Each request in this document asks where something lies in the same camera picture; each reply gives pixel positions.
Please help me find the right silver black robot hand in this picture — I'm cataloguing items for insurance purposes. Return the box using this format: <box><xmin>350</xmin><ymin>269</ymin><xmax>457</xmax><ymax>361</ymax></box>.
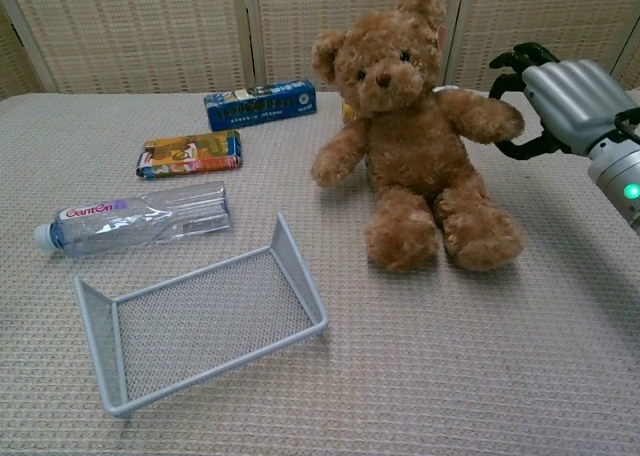
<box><xmin>488</xmin><ymin>41</ymin><xmax>640</xmax><ymax>161</ymax></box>

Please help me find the brown teddy bear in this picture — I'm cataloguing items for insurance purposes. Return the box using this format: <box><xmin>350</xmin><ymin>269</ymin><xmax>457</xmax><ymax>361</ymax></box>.
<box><xmin>310</xmin><ymin>0</ymin><xmax>527</xmax><ymax>274</ymax></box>

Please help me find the blue rectangular box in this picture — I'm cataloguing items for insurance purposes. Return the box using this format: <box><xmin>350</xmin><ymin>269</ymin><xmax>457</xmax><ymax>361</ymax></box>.
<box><xmin>203</xmin><ymin>78</ymin><xmax>319</xmax><ymax>133</ymax></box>

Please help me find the beige woven tablecloth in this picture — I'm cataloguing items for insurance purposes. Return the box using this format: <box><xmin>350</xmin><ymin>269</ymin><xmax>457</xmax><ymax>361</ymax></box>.
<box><xmin>0</xmin><ymin>89</ymin><xmax>640</xmax><ymax>456</ymax></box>

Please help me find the colourful patterned pouch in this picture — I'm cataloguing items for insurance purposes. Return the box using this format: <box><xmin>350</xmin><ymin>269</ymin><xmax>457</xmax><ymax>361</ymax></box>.
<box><xmin>134</xmin><ymin>129</ymin><xmax>245</xmax><ymax>181</ymax></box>

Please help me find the grey metal mesh tray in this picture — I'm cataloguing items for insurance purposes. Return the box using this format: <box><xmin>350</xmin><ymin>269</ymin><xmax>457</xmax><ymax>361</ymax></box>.
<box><xmin>73</xmin><ymin>212</ymin><xmax>330</xmax><ymax>418</ymax></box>

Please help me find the beige folding screen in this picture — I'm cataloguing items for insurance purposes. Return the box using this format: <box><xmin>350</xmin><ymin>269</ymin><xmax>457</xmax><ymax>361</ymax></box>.
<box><xmin>0</xmin><ymin>0</ymin><xmax>640</xmax><ymax>102</ymax></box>

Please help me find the clear plastic water bottle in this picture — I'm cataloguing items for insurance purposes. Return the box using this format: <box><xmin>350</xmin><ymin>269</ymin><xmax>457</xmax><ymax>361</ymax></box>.
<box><xmin>33</xmin><ymin>180</ymin><xmax>235</xmax><ymax>258</ymax></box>

